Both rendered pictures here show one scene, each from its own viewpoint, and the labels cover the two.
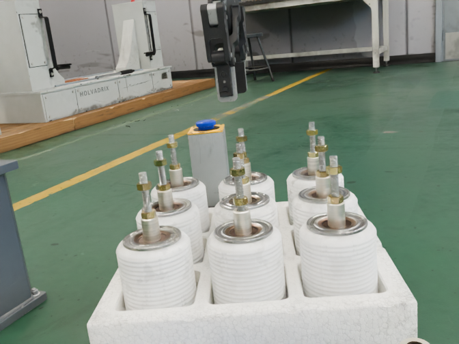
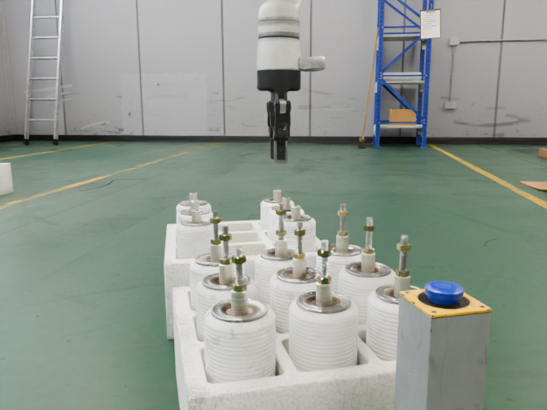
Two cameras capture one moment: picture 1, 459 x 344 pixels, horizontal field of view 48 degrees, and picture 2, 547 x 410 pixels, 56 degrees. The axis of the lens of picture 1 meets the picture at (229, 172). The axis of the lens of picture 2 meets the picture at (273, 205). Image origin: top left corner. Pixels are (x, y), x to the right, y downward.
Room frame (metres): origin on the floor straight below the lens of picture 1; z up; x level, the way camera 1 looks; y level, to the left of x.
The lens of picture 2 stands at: (1.47, -0.29, 0.52)
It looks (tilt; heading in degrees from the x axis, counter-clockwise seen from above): 11 degrees down; 162
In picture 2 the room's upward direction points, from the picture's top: straight up
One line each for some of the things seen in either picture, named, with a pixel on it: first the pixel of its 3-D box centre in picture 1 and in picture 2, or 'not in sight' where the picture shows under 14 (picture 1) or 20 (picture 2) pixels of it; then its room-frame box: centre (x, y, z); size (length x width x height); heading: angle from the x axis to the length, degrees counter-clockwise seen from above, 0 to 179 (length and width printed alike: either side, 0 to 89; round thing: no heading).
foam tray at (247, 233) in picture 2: not in sight; (242, 269); (0.20, 0.02, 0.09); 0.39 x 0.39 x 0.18; 83
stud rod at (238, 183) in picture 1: (238, 187); (281, 223); (0.61, -0.01, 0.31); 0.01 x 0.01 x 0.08
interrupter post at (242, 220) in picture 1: (242, 222); (281, 248); (0.61, -0.01, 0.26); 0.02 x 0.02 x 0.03
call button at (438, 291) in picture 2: (205, 125); (444, 294); (1.02, 0.04, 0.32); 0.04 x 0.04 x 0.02
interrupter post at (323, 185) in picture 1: (323, 186); (226, 273); (0.72, -0.14, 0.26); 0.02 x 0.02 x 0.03
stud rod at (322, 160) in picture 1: (322, 161); (225, 250); (0.72, -0.14, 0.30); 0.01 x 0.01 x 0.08
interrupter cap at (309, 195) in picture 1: (324, 194); (226, 281); (0.72, -0.14, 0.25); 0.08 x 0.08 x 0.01
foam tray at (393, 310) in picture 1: (253, 297); (299, 368); (0.73, -0.02, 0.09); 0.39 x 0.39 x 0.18; 86
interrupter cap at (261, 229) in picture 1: (243, 231); (281, 255); (0.61, -0.01, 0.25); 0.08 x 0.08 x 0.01
